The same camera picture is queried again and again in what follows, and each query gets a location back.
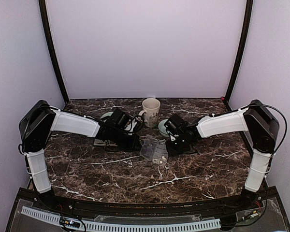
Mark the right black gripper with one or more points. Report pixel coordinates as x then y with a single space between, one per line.
172 152

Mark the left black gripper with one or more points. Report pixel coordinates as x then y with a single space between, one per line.
132 147

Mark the clear plastic pill organizer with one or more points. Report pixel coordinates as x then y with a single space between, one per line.
154 149

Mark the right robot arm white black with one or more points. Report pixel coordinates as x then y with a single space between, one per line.
255 118

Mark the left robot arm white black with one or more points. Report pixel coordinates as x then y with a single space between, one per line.
37 125

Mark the celadon bowl on table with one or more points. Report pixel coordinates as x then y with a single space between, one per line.
162 128

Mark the square floral ceramic tray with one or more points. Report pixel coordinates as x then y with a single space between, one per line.
98 142

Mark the celadon bowl on tray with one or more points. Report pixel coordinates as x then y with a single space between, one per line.
105 116

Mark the cream ceramic mug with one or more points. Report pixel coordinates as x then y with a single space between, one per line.
150 112

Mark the small circuit board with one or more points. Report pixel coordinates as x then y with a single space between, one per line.
67 222

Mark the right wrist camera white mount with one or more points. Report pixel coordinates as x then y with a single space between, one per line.
171 130

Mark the black front table rail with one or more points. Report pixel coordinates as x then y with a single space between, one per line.
90 208

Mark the white slotted cable duct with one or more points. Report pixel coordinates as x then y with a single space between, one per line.
127 224

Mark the right black frame post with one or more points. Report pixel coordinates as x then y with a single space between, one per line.
240 50

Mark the black frame post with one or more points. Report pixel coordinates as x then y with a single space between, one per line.
240 50
51 50

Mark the left black frame post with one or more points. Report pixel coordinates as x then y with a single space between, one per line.
51 50

